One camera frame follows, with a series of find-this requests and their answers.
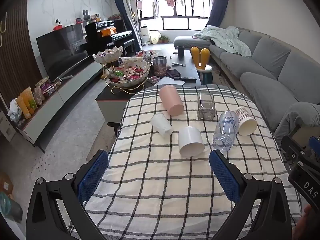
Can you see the white television cabinet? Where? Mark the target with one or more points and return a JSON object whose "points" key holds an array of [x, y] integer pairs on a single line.
{"points": [[65, 95]]}

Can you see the white crumpled cloth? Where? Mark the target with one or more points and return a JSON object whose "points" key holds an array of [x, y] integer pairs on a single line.
{"points": [[15, 110]]}

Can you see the white camera red base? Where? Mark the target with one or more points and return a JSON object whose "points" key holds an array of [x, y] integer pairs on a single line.
{"points": [[58, 25]]}

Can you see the white air purifier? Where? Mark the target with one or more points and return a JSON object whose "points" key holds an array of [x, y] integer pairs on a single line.
{"points": [[144, 36]]}

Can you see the cardboard box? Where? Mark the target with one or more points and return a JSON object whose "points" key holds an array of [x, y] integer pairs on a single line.
{"points": [[5, 185]]}

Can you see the person's right hand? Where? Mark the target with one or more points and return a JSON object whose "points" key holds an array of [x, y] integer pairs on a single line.
{"points": [[303, 223]]}

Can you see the black cup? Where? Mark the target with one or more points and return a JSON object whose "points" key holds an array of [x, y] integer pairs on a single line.
{"points": [[180, 50]]}

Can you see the teal bag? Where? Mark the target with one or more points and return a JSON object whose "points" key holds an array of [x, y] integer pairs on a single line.
{"points": [[10, 206]]}

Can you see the white round lamp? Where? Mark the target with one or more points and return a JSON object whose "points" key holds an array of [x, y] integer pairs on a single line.
{"points": [[155, 37]]}

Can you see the grey rabbit figure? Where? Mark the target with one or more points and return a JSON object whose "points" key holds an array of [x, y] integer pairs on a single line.
{"points": [[86, 16]]}

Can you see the purple snack bag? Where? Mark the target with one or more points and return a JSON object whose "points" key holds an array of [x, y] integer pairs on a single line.
{"points": [[45, 85]]}

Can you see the yellow rabbit ear stool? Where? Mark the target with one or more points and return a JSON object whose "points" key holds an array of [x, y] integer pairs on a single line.
{"points": [[201, 57]]}

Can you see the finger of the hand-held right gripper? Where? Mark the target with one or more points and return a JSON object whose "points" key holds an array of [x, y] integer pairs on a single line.
{"points": [[314, 143], [293, 148]]}

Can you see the black television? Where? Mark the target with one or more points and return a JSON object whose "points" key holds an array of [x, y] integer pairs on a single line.
{"points": [[60, 50]]}

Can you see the black remote control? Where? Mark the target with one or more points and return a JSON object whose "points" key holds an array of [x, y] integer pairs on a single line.
{"points": [[185, 78]]}

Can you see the grey cloth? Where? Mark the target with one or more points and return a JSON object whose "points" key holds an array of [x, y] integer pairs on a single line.
{"points": [[297, 115]]}

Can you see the checked white tablecloth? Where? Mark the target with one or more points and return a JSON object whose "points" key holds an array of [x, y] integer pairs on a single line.
{"points": [[150, 180]]}

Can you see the clear plastic bottle blue print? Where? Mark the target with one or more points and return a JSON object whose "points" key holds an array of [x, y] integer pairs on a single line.
{"points": [[226, 130]]}

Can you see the white paper sheet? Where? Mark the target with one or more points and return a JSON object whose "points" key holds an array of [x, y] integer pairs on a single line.
{"points": [[170, 81]]}

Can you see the red snack packet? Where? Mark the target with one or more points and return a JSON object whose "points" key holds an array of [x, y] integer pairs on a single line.
{"points": [[141, 54]]}

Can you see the clear square glass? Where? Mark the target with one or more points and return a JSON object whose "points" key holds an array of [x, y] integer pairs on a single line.
{"points": [[206, 106]]}

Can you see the clear jar with nuts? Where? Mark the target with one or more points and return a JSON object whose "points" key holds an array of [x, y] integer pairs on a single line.
{"points": [[159, 66]]}

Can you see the black piano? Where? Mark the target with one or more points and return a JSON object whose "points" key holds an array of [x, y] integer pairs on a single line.
{"points": [[110, 37]]}

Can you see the white hanging garment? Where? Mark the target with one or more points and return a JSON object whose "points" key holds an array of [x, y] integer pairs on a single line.
{"points": [[156, 10]]}

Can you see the metal spoon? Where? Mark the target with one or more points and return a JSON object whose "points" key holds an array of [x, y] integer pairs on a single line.
{"points": [[178, 64]]}

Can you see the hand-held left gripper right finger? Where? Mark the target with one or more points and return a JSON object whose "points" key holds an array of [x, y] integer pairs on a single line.
{"points": [[225, 177]]}

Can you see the tiered white snack bowl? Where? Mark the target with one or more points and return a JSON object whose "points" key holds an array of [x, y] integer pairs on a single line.
{"points": [[127, 73]]}

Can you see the dark pouch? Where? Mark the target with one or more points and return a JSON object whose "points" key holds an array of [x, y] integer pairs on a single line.
{"points": [[172, 73]]}

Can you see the blue curtain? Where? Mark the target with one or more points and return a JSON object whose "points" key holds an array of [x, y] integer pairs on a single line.
{"points": [[218, 2], [122, 7]]}

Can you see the potted plant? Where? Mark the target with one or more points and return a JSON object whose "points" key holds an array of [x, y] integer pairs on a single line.
{"points": [[164, 39]]}

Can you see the dark coffee table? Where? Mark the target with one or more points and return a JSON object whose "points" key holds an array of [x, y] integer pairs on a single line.
{"points": [[112, 102]]}

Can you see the red desk clock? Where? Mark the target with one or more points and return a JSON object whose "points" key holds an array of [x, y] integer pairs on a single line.
{"points": [[78, 21]]}

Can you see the grey sofa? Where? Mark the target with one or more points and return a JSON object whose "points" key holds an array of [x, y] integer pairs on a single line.
{"points": [[262, 62]]}

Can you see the light green blanket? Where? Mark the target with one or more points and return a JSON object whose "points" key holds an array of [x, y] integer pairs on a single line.
{"points": [[225, 38]]}

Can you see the pink cup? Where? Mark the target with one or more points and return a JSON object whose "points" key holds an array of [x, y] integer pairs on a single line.
{"points": [[171, 100]]}

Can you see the orange snack packet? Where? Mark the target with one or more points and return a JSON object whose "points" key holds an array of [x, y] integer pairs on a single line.
{"points": [[28, 102]]}

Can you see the pink hanging garment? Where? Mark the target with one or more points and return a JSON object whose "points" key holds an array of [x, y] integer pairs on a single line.
{"points": [[170, 1]]}

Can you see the patterned paper cup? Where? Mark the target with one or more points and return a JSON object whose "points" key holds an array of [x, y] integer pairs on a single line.
{"points": [[245, 120]]}

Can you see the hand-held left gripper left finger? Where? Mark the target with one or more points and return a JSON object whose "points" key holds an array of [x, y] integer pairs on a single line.
{"points": [[92, 177]]}

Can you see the black piano bench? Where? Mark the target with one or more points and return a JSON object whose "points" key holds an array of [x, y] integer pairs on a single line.
{"points": [[128, 45]]}

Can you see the translucent white plastic cup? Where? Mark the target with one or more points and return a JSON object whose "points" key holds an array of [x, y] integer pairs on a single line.
{"points": [[161, 123]]}

